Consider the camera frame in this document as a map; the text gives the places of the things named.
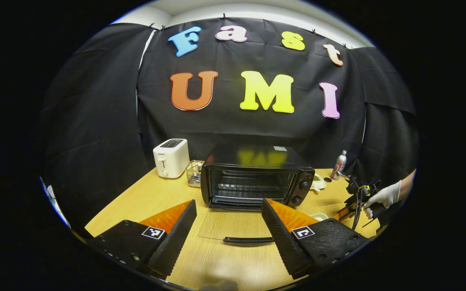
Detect pink and white spray can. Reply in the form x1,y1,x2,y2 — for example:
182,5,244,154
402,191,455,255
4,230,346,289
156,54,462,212
330,150,348,181

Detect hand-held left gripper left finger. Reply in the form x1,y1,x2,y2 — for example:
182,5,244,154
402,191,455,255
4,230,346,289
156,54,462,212
89,199,198,280

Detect black electric oven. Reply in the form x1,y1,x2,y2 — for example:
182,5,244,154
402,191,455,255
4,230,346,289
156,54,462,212
198,142,316,247

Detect white divided dish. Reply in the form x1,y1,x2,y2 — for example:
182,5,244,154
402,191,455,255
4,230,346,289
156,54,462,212
311,173,327,192

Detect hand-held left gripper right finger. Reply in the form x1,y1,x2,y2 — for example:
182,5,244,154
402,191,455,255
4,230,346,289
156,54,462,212
261,198,369,280

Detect white toaster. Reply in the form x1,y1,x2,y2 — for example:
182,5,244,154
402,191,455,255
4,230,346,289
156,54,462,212
153,138,191,179

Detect small wire basket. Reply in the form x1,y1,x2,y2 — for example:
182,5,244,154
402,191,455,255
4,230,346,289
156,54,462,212
185,160,205,188

